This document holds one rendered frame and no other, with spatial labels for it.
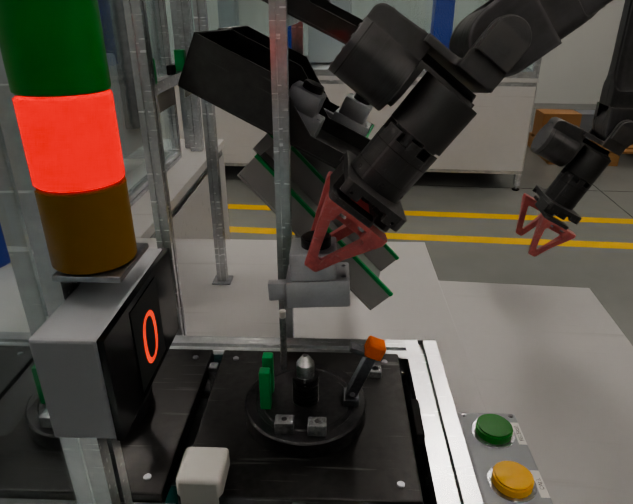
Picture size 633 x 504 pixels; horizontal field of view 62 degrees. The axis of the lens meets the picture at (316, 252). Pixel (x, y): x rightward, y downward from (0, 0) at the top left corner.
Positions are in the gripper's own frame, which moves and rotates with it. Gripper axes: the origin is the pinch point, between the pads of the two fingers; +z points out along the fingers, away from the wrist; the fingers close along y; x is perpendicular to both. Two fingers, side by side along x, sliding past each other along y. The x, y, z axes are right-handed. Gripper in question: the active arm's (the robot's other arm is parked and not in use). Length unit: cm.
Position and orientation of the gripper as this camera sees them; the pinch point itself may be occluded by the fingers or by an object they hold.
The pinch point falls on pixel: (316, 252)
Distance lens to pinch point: 52.6
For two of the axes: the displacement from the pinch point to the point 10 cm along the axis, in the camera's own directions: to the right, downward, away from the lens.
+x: 7.9, 5.7, 2.2
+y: -0.4, 4.2, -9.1
